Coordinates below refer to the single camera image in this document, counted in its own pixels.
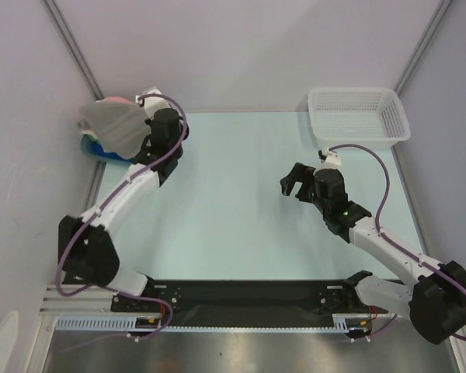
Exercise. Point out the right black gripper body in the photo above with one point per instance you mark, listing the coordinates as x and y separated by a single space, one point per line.
304 186

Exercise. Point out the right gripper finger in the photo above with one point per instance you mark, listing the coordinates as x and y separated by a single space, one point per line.
300 173
306 191

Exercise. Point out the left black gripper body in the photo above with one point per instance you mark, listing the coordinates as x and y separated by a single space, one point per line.
181 130

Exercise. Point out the grey towel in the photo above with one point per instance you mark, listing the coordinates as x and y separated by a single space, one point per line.
120 128

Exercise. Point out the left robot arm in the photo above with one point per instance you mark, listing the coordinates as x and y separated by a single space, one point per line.
85 244

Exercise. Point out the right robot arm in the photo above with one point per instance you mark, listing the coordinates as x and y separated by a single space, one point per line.
430 294

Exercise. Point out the pink towel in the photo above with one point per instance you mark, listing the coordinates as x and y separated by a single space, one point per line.
117 99

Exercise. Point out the teal plastic tray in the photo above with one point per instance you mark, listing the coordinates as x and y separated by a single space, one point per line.
84 147

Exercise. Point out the white perforated plastic basket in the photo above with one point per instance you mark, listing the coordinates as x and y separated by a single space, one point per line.
370 117

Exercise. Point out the blue towel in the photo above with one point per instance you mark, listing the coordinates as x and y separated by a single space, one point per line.
96 149

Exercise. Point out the green towel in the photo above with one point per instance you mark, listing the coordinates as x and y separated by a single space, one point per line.
92 137

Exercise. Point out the white rounded object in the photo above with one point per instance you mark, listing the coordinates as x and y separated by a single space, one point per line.
9 329

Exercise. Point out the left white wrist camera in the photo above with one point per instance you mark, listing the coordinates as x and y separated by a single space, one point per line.
152 104

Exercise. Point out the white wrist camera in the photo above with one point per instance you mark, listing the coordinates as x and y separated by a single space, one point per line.
329 159
152 104

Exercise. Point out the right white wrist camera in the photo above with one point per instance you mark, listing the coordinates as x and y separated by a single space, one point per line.
329 159

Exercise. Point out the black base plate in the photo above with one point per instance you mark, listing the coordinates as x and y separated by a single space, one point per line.
257 304

